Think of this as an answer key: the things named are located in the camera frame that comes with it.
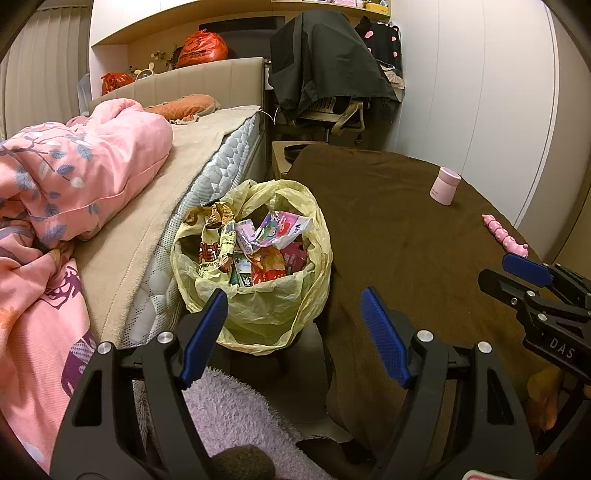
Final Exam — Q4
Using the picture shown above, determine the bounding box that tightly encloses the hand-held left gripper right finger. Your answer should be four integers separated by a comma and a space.
360, 287, 539, 480

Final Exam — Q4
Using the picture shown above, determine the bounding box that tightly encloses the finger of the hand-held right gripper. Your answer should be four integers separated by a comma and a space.
502, 253, 591, 310
478, 269, 541, 315

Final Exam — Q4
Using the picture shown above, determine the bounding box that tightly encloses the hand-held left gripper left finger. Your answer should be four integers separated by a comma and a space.
50, 288, 229, 480

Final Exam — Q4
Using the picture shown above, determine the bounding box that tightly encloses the yellow plastic trash bag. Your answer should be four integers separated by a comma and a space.
170, 179, 333, 356

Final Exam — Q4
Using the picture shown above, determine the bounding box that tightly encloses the cream printed snack wrapper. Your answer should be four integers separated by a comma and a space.
198, 203, 238, 280

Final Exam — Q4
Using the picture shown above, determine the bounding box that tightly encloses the person's right hand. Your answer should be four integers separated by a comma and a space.
527, 367, 565, 429

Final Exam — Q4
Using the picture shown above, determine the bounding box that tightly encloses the pink caterpillar toy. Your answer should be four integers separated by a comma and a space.
482, 213, 529, 257

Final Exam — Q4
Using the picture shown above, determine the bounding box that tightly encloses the purple fluffy cloth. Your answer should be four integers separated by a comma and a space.
134, 367, 333, 480

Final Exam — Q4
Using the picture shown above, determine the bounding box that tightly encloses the pink round jar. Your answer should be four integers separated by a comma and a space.
429, 166, 461, 206

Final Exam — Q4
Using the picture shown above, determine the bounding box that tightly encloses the dark brown fuzzy cloth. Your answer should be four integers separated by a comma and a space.
212, 445, 276, 480

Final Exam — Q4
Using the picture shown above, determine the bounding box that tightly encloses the wooden side stand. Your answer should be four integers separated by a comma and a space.
271, 141, 308, 182

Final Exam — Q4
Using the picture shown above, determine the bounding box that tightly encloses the pink floral duvet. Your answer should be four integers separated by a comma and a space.
0, 98, 174, 476

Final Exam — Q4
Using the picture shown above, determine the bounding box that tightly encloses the orange pillow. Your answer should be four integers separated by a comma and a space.
144, 93, 220, 121

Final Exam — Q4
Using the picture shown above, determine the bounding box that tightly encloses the beige crumpled cloth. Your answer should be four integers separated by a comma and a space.
381, 65, 407, 90

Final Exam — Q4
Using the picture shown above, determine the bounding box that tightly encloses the beige padded headboard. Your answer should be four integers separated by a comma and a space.
88, 56, 265, 114

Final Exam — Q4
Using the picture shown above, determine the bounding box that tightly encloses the black bag with pink spots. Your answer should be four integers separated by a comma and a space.
355, 16, 402, 70

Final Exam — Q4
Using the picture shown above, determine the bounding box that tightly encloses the small orange plastic bag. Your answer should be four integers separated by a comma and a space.
100, 71, 134, 95

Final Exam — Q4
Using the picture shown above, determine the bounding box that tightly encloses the small flower decoration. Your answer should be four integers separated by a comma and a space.
150, 46, 178, 72

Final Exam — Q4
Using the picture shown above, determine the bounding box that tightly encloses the dark jacket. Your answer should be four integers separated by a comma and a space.
269, 10, 400, 123

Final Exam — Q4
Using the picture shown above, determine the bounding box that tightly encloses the large orange plastic bag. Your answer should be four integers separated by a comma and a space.
176, 29, 230, 68

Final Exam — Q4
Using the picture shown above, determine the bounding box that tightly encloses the beige curtain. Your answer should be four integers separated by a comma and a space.
0, 4, 90, 139

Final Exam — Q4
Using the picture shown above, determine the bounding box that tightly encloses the wooden wall shelf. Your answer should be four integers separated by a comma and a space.
90, 0, 393, 47

